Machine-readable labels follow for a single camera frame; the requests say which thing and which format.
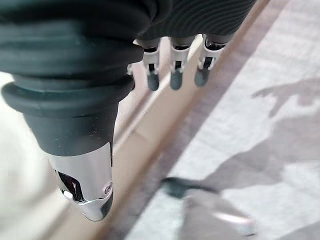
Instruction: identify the white bed sheet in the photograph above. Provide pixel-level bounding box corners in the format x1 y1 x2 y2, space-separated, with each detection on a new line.
0 70 66 240

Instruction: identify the light grey textured rug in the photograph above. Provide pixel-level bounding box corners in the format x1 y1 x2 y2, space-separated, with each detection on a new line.
123 0 320 240

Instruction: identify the beige wooden bed frame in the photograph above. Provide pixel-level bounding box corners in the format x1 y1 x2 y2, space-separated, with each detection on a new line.
43 0 273 240

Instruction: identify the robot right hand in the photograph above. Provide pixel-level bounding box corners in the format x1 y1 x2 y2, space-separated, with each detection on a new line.
0 0 259 223

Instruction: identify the robot silver leg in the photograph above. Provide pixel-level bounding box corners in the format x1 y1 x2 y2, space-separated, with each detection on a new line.
178 191 258 240

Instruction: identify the robot dark foot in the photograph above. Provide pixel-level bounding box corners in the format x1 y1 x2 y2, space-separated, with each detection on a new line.
161 176 222 200

